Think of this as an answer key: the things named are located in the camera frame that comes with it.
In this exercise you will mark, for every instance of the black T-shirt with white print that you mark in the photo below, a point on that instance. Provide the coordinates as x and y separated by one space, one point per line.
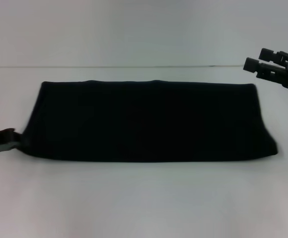
146 124

